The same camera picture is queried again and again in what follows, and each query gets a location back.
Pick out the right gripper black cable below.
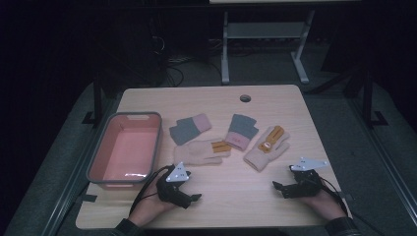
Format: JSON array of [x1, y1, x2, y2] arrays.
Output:
[[319, 176, 387, 236]]

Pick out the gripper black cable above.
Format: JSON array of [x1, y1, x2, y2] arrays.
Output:
[[129, 165, 172, 215], [319, 176, 387, 236]]

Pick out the pink storage basket grey rim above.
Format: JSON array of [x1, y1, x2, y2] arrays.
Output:
[[86, 111, 163, 191]]

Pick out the beige knit glove orange patch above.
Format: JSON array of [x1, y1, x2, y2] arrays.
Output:
[[173, 138, 232, 166]]

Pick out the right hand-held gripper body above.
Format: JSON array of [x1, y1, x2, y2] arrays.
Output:
[[288, 156, 329, 198]]

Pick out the person's right hand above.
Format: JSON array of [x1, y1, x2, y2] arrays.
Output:
[[301, 191, 347, 221]]

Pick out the grey metal stand frame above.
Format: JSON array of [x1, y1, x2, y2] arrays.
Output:
[[220, 9, 316, 86]]

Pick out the black floor cables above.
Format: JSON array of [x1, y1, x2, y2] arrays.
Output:
[[163, 55, 224, 88]]

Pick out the grey pink fingerless glove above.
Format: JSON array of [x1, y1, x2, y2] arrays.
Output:
[[224, 113, 260, 152], [168, 113, 212, 147]]

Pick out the beige knit glove white label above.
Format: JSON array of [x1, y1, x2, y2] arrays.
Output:
[[243, 125, 291, 173]]

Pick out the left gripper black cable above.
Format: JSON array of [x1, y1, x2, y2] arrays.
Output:
[[129, 165, 172, 215]]

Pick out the black metal stand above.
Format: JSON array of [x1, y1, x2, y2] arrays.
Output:
[[82, 73, 103, 127], [362, 70, 389, 129]]

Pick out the person's left hand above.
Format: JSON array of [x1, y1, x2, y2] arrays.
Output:
[[127, 185, 178, 227]]

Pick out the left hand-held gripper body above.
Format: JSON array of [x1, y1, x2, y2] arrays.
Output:
[[155, 161, 193, 206]]

